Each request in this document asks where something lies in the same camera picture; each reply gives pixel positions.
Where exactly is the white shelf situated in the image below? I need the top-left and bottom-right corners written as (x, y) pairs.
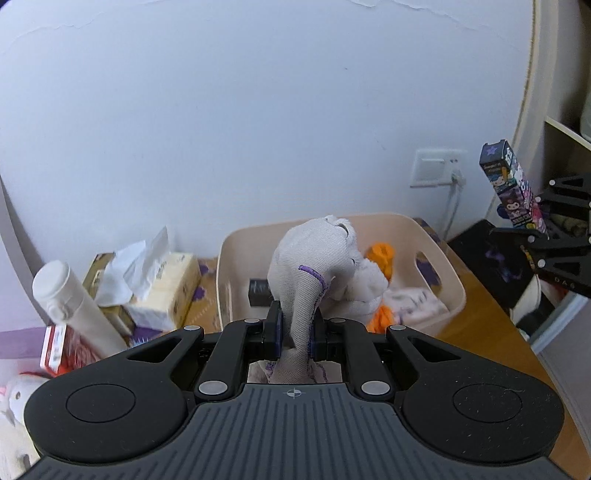
top-left (542, 92), bottom-right (591, 153)

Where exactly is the white patterned cloth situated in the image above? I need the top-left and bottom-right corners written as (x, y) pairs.
top-left (383, 287), bottom-right (448, 326)

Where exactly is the white plug with cable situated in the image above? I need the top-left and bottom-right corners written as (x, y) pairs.
top-left (438, 170), bottom-right (465, 241)

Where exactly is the white door frame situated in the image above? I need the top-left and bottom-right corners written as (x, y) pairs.
top-left (485, 0), bottom-right (555, 222)

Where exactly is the orange cloth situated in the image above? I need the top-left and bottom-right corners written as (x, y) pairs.
top-left (364, 242), bottom-right (399, 334)

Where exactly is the beige plastic basket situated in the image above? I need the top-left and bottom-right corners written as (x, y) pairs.
top-left (216, 212), bottom-right (466, 342)

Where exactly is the red cardboard box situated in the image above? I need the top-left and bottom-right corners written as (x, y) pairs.
top-left (39, 324), bottom-right (100, 374)

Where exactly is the white wall socket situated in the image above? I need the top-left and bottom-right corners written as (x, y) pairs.
top-left (410, 148), bottom-right (468, 188)

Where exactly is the dark cartoon print box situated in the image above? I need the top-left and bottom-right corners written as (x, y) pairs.
top-left (479, 140), bottom-right (548, 236)

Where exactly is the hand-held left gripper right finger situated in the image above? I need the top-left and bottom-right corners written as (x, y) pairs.
top-left (310, 318), bottom-right (476, 400)

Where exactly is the yellow soft tissue pack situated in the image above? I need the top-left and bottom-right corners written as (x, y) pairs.
top-left (99, 226), bottom-right (202, 333)

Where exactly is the gold tissue box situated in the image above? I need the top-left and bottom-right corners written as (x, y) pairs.
top-left (83, 253), bottom-right (134, 335)

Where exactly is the black mat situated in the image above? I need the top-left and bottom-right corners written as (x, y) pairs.
top-left (448, 219), bottom-right (541, 315)

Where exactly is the white plush toy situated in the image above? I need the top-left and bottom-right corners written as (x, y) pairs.
top-left (0, 371), bottom-right (51, 467)

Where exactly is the small black box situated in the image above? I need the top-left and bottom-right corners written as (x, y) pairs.
top-left (248, 278), bottom-right (273, 308)

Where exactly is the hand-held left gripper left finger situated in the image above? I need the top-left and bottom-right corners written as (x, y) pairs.
top-left (111, 301), bottom-right (283, 401)

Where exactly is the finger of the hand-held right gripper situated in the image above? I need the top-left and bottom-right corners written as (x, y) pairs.
top-left (489, 226), bottom-right (591, 298)
top-left (536, 173), bottom-right (591, 217)

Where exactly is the white thermos bottle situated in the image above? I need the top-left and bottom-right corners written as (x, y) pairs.
top-left (32, 261), bottom-right (127, 358)

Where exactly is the off-white cloth with purple print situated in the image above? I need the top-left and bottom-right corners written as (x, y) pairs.
top-left (248, 215), bottom-right (389, 385)

